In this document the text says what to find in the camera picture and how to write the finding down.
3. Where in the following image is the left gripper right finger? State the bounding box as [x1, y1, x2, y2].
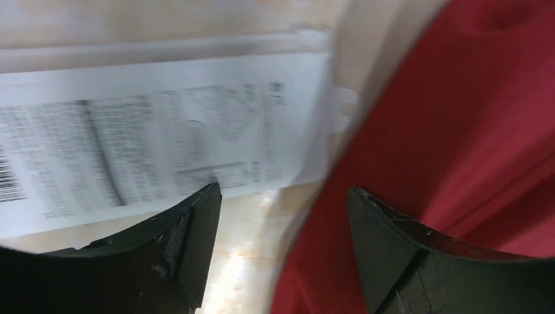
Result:
[348, 187, 554, 313]

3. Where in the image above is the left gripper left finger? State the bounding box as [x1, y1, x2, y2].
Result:
[1, 183, 222, 313]

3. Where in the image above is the red backpack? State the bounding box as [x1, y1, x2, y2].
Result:
[271, 1, 554, 313]

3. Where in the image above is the white packaged card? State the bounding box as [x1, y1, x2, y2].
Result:
[1, 29, 357, 238]

